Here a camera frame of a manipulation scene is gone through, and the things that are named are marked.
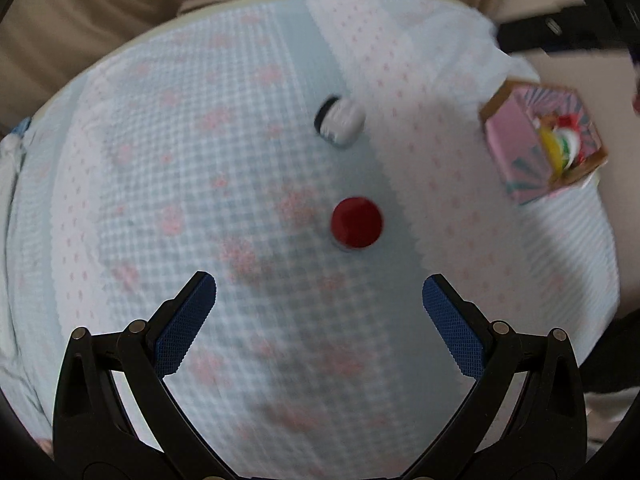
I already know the crumpled light blue blanket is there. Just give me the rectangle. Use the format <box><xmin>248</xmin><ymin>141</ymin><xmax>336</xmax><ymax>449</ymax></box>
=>
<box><xmin>0</xmin><ymin>116</ymin><xmax>36</xmax><ymax>196</ymax></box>

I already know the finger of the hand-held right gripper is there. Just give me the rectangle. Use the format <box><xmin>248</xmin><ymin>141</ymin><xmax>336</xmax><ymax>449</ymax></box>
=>
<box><xmin>497</xmin><ymin>9</ymin><xmax>628</xmax><ymax>57</ymax></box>
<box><xmin>581</xmin><ymin>0</ymin><xmax>638</xmax><ymax>17</ymax></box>

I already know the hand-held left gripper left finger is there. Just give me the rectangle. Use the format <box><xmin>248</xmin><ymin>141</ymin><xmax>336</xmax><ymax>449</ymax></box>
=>
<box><xmin>52</xmin><ymin>271</ymin><xmax>237</xmax><ymax>480</ymax></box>

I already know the red round cap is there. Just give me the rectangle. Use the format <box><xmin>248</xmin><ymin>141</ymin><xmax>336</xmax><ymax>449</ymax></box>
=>
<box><xmin>330</xmin><ymin>196</ymin><xmax>385</xmax><ymax>253</ymax></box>

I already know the white bottle with black cap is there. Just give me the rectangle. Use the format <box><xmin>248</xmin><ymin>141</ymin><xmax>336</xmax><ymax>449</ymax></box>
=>
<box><xmin>313</xmin><ymin>95</ymin><xmax>367</xmax><ymax>150</ymax></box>

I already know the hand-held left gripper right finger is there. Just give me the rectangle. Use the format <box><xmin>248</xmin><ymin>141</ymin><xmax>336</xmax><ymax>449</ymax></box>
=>
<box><xmin>400</xmin><ymin>274</ymin><xmax>587</xmax><ymax>480</ymax></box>

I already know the pink cardboard box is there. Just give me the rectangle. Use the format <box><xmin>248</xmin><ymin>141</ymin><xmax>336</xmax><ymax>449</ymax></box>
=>
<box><xmin>478</xmin><ymin>76</ymin><xmax>610</xmax><ymax>207</ymax></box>

